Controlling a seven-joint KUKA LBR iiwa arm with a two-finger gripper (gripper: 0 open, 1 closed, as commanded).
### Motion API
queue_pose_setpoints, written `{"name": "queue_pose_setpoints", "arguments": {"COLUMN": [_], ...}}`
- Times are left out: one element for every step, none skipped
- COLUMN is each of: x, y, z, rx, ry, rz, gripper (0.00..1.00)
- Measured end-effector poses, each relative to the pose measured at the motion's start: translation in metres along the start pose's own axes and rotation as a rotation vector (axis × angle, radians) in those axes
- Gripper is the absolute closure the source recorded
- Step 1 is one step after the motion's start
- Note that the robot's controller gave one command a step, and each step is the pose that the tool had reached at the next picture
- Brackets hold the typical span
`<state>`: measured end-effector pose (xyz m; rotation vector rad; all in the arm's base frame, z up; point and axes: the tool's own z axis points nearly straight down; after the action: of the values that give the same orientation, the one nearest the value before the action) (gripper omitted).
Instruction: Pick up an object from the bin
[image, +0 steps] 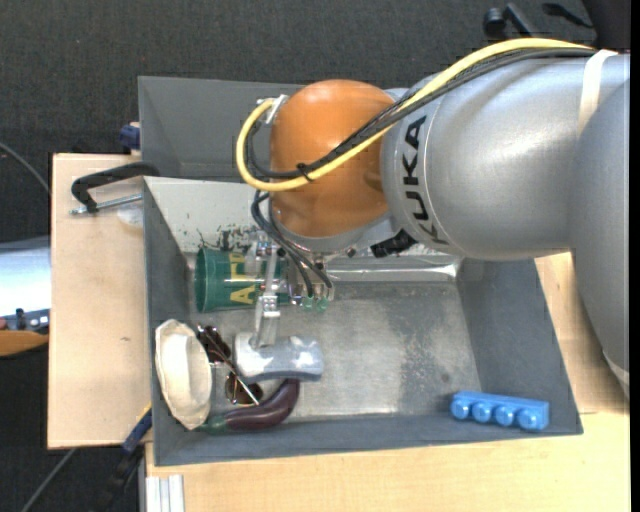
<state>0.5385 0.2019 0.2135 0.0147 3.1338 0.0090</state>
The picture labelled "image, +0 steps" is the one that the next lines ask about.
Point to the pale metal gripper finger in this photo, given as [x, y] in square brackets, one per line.
[268, 303]
[270, 330]

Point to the pale grey curved block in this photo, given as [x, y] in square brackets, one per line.
[290, 360]

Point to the green cup with yellow print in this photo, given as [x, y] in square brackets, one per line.
[215, 280]

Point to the brown sunglasses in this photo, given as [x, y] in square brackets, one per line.
[212, 346]

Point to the purple toy eggplant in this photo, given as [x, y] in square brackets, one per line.
[270, 414]

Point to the grey metal bin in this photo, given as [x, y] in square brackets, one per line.
[390, 350]

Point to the pale wood board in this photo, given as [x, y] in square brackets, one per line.
[90, 325]

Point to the blue toy building brick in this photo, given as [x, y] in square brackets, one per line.
[500, 401]

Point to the black cylinder on white bracket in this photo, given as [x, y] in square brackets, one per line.
[395, 245]

